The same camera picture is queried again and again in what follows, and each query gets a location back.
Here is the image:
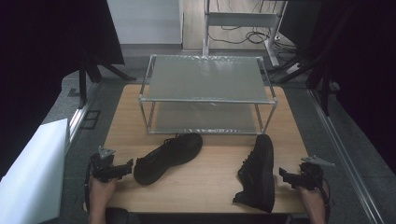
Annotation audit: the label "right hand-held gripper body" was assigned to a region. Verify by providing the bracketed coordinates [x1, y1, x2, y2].
[296, 155, 336, 191]

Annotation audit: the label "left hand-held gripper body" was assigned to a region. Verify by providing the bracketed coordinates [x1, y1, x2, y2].
[90, 145, 126, 184]

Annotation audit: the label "black shoe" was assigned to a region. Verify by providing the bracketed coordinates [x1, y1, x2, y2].
[133, 133, 204, 187]
[232, 133, 276, 215]

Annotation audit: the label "person's right hand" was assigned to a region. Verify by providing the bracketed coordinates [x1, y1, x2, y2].
[296, 182, 330, 210]

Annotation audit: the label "person's left hand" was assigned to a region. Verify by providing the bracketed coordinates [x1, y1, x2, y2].
[88, 176, 118, 209]

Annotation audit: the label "person's dark clothing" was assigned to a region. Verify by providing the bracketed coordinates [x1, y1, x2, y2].
[105, 206, 142, 224]

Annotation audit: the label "white box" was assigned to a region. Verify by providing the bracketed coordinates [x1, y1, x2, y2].
[0, 118, 71, 224]

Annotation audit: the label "black metal stand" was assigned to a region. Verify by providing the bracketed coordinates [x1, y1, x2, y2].
[77, 49, 138, 110]
[266, 6, 354, 117]

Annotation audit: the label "black curtain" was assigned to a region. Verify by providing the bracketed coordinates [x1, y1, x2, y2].
[0, 0, 126, 180]
[306, 0, 396, 175]

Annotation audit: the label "two-tier metal shoe rack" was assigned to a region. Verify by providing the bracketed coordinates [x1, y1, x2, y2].
[137, 54, 279, 135]

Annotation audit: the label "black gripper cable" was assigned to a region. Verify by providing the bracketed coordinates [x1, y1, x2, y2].
[320, 176, 332, 222]
[83, 161, 95, 213]

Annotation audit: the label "aluminium floor rail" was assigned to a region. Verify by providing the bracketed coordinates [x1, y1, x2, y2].
[305, 88, 387, 224]
[66, 82, 101, 142]

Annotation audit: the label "black floor bracket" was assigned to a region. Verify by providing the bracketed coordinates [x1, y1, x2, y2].
[80, 108, 102, 131]

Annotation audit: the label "black floor cables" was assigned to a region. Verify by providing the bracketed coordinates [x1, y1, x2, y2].
[207, 23, 298, 54]

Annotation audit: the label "white metal desk frame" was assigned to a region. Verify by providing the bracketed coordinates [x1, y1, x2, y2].
[202, 0, 290, 68]

